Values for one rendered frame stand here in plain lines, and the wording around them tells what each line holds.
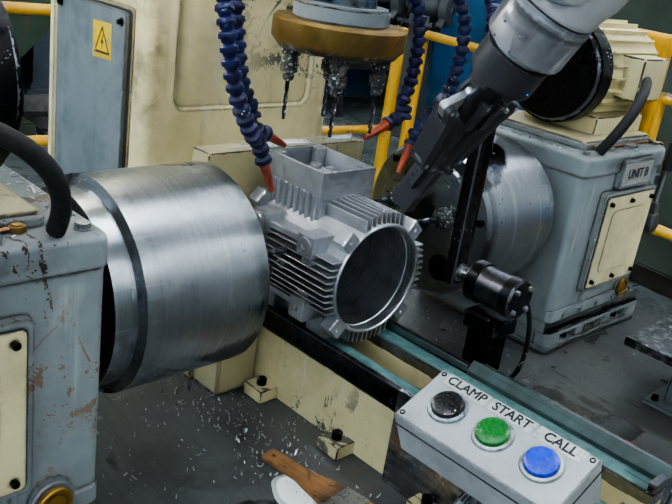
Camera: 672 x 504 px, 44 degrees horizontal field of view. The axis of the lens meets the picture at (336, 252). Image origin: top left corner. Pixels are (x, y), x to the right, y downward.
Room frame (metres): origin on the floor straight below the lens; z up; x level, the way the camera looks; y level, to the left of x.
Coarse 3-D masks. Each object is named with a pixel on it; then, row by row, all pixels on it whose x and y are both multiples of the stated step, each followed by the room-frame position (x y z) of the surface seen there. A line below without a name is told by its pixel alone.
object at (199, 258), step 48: (96, 192) 0.84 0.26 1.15; (144, 192) 0.85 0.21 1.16; (192, 192) 0.89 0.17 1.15; (240, 192) 0.92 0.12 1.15; (144, 240) 0.80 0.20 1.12; (192, 240) 0.83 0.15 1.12; (240, 240) 0.87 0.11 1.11; (144, 288) 0.77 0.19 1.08; (192, 288) 0.81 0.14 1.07; (240, 288) 0.85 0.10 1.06; (144, 336) 0.77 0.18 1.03; (192, 336) 0.81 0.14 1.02; (240, 336) 0.87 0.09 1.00
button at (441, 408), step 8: (440, 392) 0.67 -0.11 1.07; (448, 392) 0.67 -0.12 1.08; (432, 400) 0.66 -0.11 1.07; (440, 400) 0.66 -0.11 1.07; (448, 400) 0.66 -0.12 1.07; (456, 400) 0.66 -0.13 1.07; (432, 408) 0.65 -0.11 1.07; (440, 408) 0.65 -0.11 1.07; (448, 408) 0.65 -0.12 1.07; (456, 408) 0.65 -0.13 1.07; (464, 408) 0.66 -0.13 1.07; (440, 416) 0.65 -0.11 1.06; (448, 416) 0.64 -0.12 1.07; (456, 416) 0.65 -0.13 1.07
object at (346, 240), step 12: (252, 192) 1.14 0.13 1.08; (264, 192) 1.13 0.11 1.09; (264, 204) 1.13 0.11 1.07; (408, 228) 1.09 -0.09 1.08; (420, 228) 1.11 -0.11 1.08; (336, 240) 1.01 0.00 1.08; (348, 240) 1.01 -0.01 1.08; (348, 252) 1.01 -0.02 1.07; (396, 312) 1.09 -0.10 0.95; (324, 324) 1.01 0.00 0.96; (336, 324) 1.01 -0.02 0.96; (336, 336) 1.01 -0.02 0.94
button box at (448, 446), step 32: (448, 384) 0.69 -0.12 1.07; (416, 416) 0.65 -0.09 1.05; (480, 416) 0.65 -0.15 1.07; (512, 416) 0.64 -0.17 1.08; (416, 448) 0.65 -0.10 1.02; (448, 448) 0.62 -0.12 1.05; (480, 448) 0.61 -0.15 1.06; (512, 448) 0.61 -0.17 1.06; (576, 448) 0.60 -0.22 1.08; (480, 480) 0.60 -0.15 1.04; (512, 480) 0.58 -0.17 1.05; (544, 480) 0.57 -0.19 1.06; (576, 480) 0.57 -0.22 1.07
